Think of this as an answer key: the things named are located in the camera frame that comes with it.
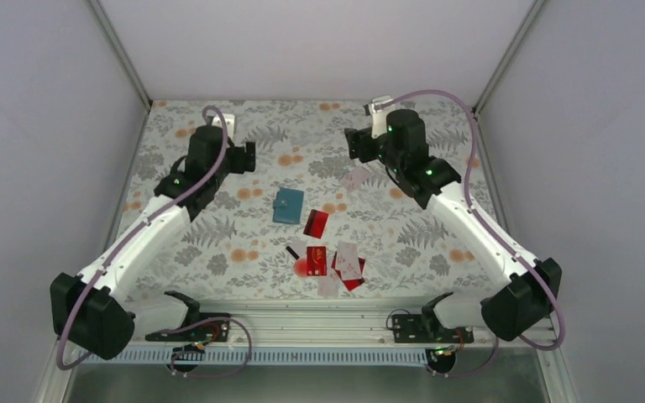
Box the blue leather card holder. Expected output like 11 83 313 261
272 187 304 225

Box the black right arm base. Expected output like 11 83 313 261
385 293 475 345

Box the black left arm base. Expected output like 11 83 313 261
144 290 232 344

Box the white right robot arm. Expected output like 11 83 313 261
343 109 562 342

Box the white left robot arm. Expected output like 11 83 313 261
50 125 256 360

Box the white floral card on table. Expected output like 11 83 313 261
339 167 371 191

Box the white card with red circle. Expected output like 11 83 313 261
286 247 308 278

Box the red VIP card face up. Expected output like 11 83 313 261
306 246 328 277

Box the white VIP chip card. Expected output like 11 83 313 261
335 241 362 280

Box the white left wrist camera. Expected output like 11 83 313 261
212 113 236 139

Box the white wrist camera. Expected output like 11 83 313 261
212 113 236 139
365 95 395 139

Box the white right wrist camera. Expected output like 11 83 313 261
365 95 395 139

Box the aluminium corner post left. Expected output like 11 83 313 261
87 0 152 111

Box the aluminium corner post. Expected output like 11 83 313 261
473 0 547 115
87 0 152 111

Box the aluminium rail frame front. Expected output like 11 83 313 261
58 302 558 348

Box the white cable duct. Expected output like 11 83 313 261
85 346 427 367

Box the aluminium corner post right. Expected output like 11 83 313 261
473 0 547 115

